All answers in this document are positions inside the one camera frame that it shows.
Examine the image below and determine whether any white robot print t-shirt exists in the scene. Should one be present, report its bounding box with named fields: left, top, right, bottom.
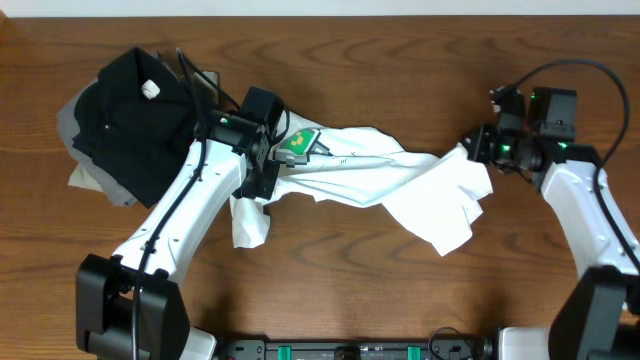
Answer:
left=229, top=110, right=495, bottom=258

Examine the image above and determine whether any white collar label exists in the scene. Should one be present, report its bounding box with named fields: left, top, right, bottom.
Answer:
left=140, top=79, right=161, bottom=100

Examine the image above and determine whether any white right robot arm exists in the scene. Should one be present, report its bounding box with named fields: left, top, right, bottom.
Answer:
left=461, top=125, right=639, bottom=359

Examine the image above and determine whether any black folded shirt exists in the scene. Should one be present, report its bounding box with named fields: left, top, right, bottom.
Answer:
left=73, top=48, right=197, bottom=208

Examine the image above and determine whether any light grey folded cloth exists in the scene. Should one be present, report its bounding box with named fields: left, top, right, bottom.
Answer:
left=56, top=89, right=137, bottom=207

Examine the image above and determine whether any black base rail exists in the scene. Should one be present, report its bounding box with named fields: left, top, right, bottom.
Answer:
left=213, top=335, right=498, bottom=360

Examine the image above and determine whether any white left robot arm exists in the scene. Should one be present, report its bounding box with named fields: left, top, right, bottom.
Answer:
left=75, top=110, right=291, bottom=359

